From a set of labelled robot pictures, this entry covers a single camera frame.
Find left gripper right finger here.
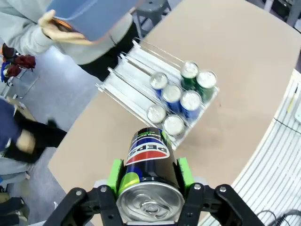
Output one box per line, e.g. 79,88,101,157
176,157,266,226

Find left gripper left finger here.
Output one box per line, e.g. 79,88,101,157
44,159,124,226

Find black Pepsi can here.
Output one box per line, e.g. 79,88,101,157
162,114,186,142
116,127,186,224

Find blue beverage can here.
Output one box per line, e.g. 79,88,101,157
180,89,203,120
150,72,169,96
162,84,182,111

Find blue bin with orange handles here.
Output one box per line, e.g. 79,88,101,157
45,0,142,42

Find white ribbed robot base platform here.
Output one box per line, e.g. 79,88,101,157
199,68,301,226

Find person's right forearm grey sleeve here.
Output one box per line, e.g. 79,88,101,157
0,22,54,61

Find bystander hand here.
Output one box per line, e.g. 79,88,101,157
17,131,37,155

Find person's right hand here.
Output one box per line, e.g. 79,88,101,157
38,9,93,46

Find silver can left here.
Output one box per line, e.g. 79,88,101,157
146,104,167,125

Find green cider can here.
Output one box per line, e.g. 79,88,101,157
196,70,217,101
180,60,199,89

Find clear acrylic can rack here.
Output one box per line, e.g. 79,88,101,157
95,39,220,151

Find dark red backpack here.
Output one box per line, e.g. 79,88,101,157
0,43,36,83

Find person in grey hoodie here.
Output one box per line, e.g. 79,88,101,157
0,0,143,82

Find grey plastic stool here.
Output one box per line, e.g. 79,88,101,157
134,0,172,38

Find black looped cable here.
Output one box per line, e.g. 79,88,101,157
255,209,301,226

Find metal frame chair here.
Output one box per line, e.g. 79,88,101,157
6,69,40,99

